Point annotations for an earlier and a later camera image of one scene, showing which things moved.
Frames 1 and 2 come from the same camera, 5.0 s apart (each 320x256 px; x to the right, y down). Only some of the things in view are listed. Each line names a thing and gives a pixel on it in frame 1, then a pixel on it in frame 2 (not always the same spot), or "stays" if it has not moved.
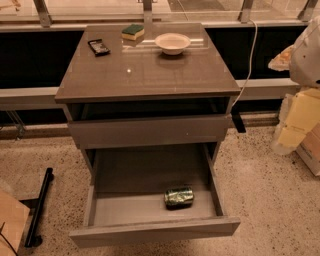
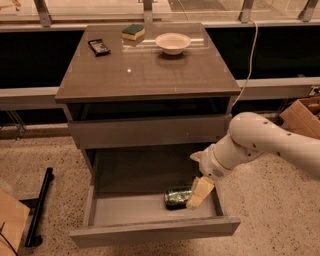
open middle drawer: [137, 193] stays
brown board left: [14, 216] stays
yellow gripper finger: [282, 61] → [211, 167]
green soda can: [178, 198] stays
